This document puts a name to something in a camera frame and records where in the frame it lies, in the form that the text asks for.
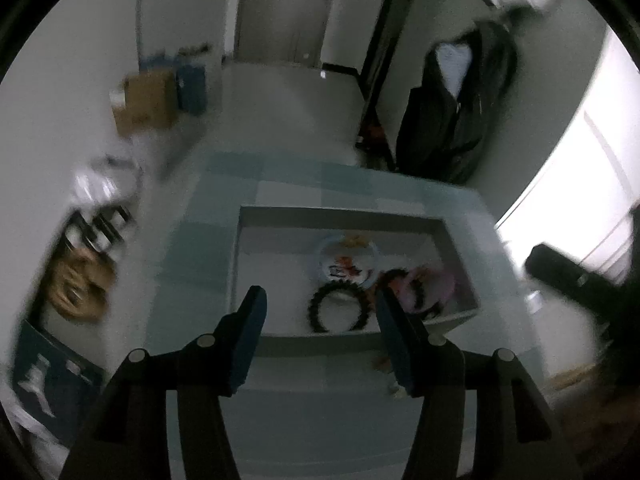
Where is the purple ring bracelet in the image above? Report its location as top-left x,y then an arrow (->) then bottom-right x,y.
389,263 -> 458,313

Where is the black beaded bracelet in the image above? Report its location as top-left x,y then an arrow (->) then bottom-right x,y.
305,279 -> 374,335

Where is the teal plaid bed cover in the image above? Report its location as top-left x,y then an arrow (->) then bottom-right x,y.
143,153 -> 544,479

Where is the grey cardboard box lid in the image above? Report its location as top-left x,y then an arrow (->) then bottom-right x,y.
230,206 -> 480,358

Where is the striped shirt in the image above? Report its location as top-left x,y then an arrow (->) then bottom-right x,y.
435,42 -> 473,99

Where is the brown cardboard box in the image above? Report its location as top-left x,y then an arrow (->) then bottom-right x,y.
110,70 -> 178,138

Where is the blue storage box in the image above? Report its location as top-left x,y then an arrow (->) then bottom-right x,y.
176,64 -> 207,116

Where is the grey door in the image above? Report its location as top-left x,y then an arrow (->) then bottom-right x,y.
233,0 -> 331,68

